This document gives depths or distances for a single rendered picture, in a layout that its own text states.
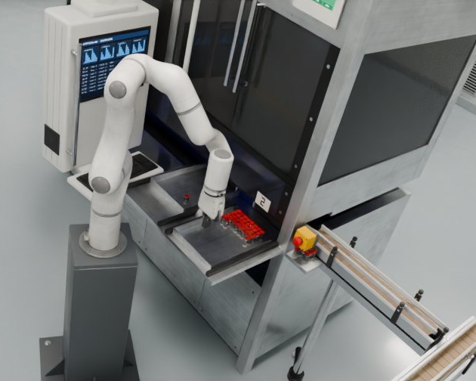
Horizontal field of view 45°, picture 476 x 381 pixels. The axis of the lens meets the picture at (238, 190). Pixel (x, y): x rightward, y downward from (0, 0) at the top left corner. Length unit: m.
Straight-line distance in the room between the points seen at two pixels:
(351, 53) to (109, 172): 0.94
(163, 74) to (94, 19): 0.75
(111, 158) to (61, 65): 0.67
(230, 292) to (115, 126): 1.24
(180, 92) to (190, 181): 0.95
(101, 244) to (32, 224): 1.51
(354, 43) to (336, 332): 1.97
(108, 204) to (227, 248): 0.56
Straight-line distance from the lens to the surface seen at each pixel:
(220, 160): 2.01
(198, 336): 3.28
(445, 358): 2.37
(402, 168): 2.97
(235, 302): 2.95
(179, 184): 2.76
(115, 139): 2.06
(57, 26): 2.59
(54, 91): 2.72
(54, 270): 3.53
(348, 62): 2.10
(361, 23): 2.06
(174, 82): 1.91
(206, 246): 2.46
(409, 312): 2.41
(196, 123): 1.96
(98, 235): 2.33
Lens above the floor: 2.49
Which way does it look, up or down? 35 degrees down
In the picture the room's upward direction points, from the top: 15 degrees clockwise
